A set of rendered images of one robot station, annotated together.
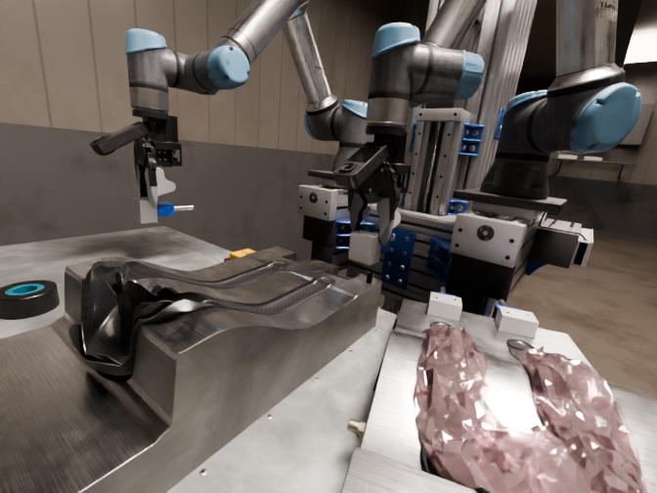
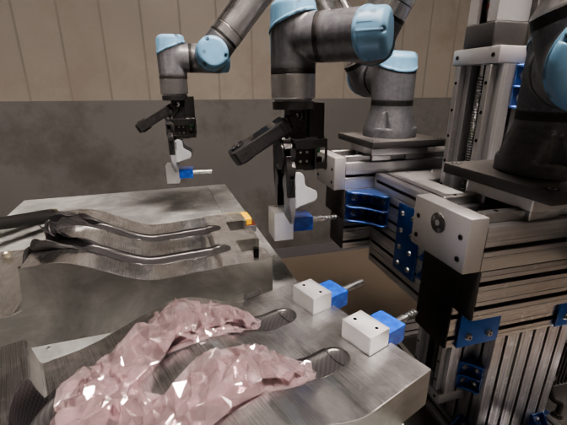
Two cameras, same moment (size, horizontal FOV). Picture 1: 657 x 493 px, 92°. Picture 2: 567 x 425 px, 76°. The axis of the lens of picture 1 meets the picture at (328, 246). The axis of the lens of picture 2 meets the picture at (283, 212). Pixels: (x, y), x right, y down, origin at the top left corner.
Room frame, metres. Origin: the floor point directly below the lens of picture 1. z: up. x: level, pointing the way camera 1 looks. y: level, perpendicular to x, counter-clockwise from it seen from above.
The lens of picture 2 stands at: (0.07, -0.46, 1.17)
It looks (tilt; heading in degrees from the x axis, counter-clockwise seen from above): 19 degrees down; 37
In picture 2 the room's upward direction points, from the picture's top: straight up
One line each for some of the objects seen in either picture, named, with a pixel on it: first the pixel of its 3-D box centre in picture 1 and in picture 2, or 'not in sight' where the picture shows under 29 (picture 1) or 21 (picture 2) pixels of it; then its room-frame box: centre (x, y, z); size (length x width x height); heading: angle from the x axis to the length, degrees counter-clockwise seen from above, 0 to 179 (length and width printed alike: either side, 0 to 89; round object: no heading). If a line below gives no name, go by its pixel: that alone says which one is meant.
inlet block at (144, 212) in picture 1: (166, 208); (189, 172); (0.77, 0.41, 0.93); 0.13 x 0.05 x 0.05; 138
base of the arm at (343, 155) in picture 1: (354, 158); (390, 117); (1.12, -0.06, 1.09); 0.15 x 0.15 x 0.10
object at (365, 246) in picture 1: (377, 243); (304, 219); (0.62, -0.10, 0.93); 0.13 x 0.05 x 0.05; 142
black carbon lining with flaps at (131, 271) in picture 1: (228, 281); (130, 235); (0.40, 0.13, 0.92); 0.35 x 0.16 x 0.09; 145
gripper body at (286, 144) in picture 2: (383, 162); (297, 137); (0.61, -0.09, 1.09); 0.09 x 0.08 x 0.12; 142
